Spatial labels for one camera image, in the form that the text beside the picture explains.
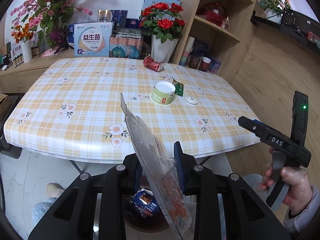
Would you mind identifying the plaid floral tablecloth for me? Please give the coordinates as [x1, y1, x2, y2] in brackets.
[4, 57, 259, 163]

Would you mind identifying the purple small box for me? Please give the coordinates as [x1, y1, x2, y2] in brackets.
[208, 56, 221, 73]

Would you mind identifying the red white paper cup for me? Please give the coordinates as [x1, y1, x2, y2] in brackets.
[199, 57, 211, 72]

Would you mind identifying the stack of coloured cups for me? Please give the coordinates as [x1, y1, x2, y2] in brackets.
[179, 36, 195, 66]

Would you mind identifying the wooden shelf unit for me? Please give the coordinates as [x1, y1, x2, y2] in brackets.
[170, 0, 256, 83]

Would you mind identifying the blue white probiotic box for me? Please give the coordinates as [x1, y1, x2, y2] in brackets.
[74, 22, 113, 57]

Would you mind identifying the orange flowers white vase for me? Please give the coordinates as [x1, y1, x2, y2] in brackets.
[11, 23, 34, 63]

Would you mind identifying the silver dark blue box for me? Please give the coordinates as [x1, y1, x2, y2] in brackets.
[97, 10, 128, 29]

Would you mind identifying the red basket on shelf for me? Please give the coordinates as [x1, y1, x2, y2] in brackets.
[201, 2, 229, 29]

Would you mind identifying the crushed red soda can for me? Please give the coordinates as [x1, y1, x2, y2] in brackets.
[143, 56, 164, 72]

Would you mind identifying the red rose bouquet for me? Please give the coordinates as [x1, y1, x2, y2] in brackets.
[139, 2, 185, 43]

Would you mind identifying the low wooden cabinet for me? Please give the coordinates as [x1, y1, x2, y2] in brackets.
[0, 49, 74, 94]

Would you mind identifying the fluffy slipper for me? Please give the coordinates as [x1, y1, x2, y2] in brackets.
[47, 183, 65, 198]

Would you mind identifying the pink cherry blossom arrangement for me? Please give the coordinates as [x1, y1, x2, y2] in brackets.
[10, 0, 93, 48]

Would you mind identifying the trash in bin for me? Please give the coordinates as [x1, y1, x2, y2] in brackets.
[127, 189, 160, 217]

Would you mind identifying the right hand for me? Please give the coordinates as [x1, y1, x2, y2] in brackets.
[259, 146, 313, 212]

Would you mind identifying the light blue upright box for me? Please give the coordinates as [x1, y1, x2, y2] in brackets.
[142, 0, 181, 11]

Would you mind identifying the distant flowers white pot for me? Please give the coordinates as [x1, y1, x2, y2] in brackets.
[259, 0, 292, 24]

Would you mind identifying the clear plastic wrapper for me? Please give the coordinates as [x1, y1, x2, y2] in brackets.
[120, 95, 196, 239]

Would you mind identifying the green gold snack packet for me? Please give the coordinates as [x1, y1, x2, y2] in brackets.
[172, 79, 184, 96]

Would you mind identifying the pink teal packaged box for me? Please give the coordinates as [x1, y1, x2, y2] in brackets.
[109, 37, 143, 59]

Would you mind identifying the dark brown cup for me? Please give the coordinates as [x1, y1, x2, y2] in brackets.
[188, 55, 200, 69]

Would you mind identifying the small white lid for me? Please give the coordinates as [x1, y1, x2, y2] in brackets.
[184, 96, 198, 105]

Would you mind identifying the white ribbed vase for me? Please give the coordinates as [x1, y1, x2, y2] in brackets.
[151, 35, 178, 63]

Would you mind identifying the right forearm grey sleeve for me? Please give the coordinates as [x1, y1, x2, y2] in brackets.
[284, 185, 319, 234]

